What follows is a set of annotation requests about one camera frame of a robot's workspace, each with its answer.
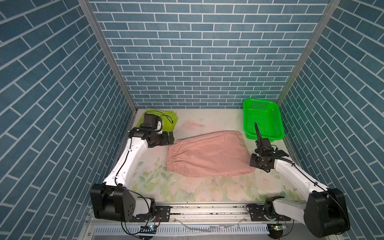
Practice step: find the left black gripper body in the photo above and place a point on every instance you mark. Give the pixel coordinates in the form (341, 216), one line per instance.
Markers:
(160, 139)

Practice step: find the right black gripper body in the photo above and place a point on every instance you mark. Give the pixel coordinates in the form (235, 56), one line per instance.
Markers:
(256, 161)

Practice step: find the lime green shorts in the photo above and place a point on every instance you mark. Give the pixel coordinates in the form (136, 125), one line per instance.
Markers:
(169, 119)

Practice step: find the pink shorts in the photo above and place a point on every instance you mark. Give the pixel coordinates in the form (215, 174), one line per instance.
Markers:
(218, 154)

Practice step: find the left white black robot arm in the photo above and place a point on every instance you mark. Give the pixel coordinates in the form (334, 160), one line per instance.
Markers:
(112, 199)

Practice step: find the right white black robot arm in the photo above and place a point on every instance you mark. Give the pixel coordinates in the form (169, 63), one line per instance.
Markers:
(324, 211)

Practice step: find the green plastic basket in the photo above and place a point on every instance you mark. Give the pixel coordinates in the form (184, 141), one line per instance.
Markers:
(266, 115)

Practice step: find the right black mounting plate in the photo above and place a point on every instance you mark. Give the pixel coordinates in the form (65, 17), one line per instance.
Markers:
(255, 213)

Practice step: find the black mounting plate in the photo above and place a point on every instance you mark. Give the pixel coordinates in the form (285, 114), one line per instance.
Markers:
(161, 213)
(255, 213)

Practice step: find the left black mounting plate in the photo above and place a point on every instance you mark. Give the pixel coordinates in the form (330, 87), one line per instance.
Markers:
(161, 213)

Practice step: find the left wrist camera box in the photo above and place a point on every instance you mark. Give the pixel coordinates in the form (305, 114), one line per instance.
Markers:
(152, 122)

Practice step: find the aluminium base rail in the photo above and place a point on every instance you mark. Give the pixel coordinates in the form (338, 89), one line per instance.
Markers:
(215, 213)

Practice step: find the left aluminium corner post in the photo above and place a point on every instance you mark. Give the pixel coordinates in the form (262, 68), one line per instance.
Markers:
(92, 20)

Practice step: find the aluminium corner post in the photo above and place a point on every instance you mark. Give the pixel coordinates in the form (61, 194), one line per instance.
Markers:
(92, 20)
(318, 30)

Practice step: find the right aluminium corner post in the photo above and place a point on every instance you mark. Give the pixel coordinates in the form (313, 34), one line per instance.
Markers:
(318, 30)

